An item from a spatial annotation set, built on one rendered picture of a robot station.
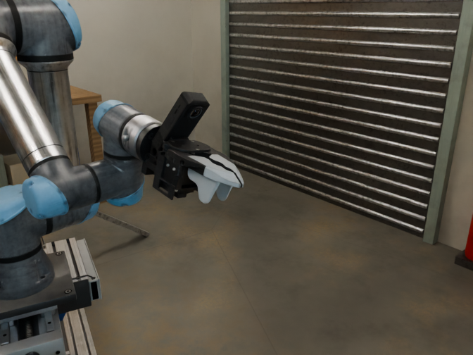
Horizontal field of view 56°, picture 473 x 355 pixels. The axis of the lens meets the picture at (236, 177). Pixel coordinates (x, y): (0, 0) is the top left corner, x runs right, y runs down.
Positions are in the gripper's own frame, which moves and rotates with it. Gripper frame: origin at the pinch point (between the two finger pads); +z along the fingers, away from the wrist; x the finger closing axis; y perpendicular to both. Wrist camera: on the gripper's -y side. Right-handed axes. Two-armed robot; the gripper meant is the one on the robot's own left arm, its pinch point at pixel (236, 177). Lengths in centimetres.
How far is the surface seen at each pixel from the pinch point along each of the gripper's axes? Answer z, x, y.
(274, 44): -201, -238, -13
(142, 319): -101, -75, 125
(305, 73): -164, -240, 2
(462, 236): -21, -251, 69
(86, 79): -315, -145, 53
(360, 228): -79, -234, 91
